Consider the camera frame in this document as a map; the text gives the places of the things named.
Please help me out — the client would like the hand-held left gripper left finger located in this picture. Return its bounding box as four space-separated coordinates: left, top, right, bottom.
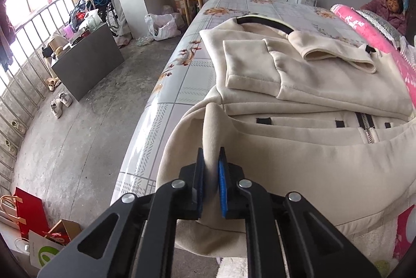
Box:
37 148 206 278

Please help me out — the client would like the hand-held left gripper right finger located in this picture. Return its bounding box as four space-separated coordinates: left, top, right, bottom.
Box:
218 147 381 278

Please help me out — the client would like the cream zip jacket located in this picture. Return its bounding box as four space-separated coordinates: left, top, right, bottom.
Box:
157 15 416 257

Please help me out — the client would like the pile of clothes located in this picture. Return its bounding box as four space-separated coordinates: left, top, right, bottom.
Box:
70 0 109 34

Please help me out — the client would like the floral grid bed sheet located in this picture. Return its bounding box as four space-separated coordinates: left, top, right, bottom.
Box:
110 0 368 207

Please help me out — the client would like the cardboard box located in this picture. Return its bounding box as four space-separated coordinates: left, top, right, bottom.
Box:
49 219 82 246

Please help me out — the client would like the white fluffy blanket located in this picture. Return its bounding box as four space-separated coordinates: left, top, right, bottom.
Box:
216 226 404 278

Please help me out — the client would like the white shoe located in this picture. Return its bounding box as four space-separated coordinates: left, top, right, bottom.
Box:
50 98 63 119
58 92 73 108

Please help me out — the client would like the grey cabinet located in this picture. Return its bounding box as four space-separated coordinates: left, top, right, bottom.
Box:
51 23 125 101

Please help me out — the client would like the white plastic bag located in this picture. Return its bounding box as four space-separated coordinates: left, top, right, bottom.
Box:
145 5 185 40

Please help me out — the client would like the red paper bag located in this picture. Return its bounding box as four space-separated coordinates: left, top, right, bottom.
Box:
13 187 51 239

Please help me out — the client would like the white green paper bag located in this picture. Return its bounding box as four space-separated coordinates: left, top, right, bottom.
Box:
15 230 64 270

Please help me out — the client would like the wheelchair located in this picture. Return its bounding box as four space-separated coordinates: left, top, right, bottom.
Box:
97 0 119 36

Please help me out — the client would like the grey worn shoe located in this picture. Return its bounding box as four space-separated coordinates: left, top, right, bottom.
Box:
10 120 27 135

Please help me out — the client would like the beige bag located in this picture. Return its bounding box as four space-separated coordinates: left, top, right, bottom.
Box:
49 32 70 54

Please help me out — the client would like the metal window railing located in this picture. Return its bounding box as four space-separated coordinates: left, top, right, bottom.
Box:
0 0 72 187

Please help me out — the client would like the pink floral blanket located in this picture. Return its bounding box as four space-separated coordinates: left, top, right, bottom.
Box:
330 4 416 264

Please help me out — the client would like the grey quilted cushion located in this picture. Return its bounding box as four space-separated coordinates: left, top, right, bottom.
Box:
357 9 407 44

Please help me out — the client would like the dark hanging garment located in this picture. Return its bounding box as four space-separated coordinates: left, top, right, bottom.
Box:
0 1 17 72

